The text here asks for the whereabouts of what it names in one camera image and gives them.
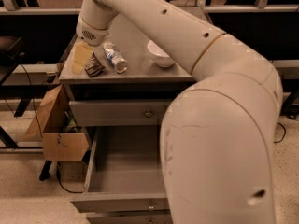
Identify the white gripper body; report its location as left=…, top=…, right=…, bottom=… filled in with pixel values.
left=76, top=17, right=109, bottom=47

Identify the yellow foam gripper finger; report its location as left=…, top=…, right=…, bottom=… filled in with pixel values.
left=71, top=41, right=93, bottom=75

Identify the dark rxbar chocolate wrapper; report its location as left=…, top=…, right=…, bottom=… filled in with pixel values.
left=85, top=54, right=105, bottom=77

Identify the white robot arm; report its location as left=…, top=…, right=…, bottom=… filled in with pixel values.
left=77, top=0, right=283, bottom=224

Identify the grey drawer cabinet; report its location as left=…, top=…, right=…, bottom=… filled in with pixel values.
left=58, top=7, right=219, bottom=224

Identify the grey top drawer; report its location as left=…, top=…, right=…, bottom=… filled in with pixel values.
left=69, top=100, right=170, bottom=127

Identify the grey open middle drawer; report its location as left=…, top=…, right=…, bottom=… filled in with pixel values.
left=72, top=126, right=168, bottom=213

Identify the grey bottom drawer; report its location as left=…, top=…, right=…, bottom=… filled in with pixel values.
left=86, top=210, right=173, bottom=224

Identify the clear plastic water bottle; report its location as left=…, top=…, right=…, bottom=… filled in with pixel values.
left=103, top=42, right=128, bottom=74

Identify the grey side table left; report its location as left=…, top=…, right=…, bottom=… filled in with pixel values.
left=0, top=35, right=64, bottom=182

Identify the grey side table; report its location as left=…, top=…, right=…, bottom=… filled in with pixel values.
left=0, top=35, right=64, bottom=182
left=272, top=60, right=299, bottom=116

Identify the white ceramic bowl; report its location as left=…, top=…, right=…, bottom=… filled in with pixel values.
left=147, top=40, right=175, bottom=68

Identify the brown cardboard box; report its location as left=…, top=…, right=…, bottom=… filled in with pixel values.
left=23, top=85, right=89, bottom=161

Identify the grey side table right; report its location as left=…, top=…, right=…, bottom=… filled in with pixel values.
left=272, top=60, right=299, bottom=116

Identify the black cable on floor left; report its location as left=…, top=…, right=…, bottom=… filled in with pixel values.
left=55, top=161, right=84, bottom=195

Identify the black cable on floor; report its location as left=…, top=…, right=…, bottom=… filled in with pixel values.
left=273, top=121, right=287, bottom=144
left=55, top=161, right=84, bottom=195

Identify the black cable on floor right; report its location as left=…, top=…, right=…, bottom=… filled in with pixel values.
left=273, top=121, right=287, bottom=144

